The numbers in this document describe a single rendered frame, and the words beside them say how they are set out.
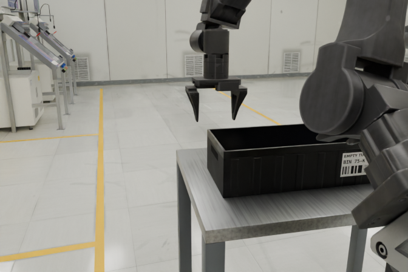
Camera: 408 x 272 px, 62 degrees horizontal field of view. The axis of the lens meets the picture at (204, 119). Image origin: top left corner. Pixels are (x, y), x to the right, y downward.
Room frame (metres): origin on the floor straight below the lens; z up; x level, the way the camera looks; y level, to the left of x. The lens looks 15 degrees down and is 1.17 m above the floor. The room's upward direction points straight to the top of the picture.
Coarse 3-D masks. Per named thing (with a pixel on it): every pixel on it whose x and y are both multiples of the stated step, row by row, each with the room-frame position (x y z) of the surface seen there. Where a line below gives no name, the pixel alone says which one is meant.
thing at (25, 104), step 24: (0, 0) 3.87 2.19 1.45; (0, 24) 3.75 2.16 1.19; (24, 24) 4.17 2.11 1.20; (0, 48) 3.72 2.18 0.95; (0, 72) 4.27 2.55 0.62; (24, 72) 4.12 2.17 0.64; (0, 96) 3.74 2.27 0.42; (24, 96) 3.81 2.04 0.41; (0, 120) 3.73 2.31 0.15; (24, 120) 3.80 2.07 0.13
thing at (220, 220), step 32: (192, 160) 0.92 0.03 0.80; (192, 192) 0.72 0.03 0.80; (288, 192) 0.72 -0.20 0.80; (320, 192) 0.72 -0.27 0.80; (352, 192) 0.72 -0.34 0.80; (224, 224) 0.59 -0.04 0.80; (256, 224) 0.59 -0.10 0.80; (288, 224) 0.60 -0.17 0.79; (320, 224) 0.62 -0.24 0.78; (352, 224) 0.63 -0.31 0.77; (224, 256) 0.57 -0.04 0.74; (352, 256) 1.11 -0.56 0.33
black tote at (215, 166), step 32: (224, 128) 0.87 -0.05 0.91; (256, 128) 0.88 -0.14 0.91; (288, 128) 0.90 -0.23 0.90; (224, 160) 0.69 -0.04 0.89; (256, 160) 0.71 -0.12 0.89; (288, 160) 0.72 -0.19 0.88; (320, 160) 0.74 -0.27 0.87; (352, 160) 0.75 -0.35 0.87; (224, 192) 0.69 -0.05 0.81; (256, 192) 0.71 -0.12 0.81
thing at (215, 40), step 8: (208, 32) 0.75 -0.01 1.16; (216, 32) 0.75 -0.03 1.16; (224, 32) 0.75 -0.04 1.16; (208, 40) 0.75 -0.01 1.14; (216, 40) 0.75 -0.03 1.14; (224, 40) 0.75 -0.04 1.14; (208, 48) 0.75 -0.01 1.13; (216, 48) 0.75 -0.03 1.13; (224, 48) 0.75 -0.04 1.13; (216, 56) 0.76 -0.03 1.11
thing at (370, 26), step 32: (352, 0) 0.41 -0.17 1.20; (384, 0) 0.37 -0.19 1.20; (352, 32) 0.38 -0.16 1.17; (384, 32) 0.37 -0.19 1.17; (320, 64) 0.38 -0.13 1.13; (352, 64) 0.35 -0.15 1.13; (384, 64) 0.39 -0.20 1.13; (320, 96) 0.36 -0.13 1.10; (352, 96) 0.33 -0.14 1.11; (320, 128) 0.35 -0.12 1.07
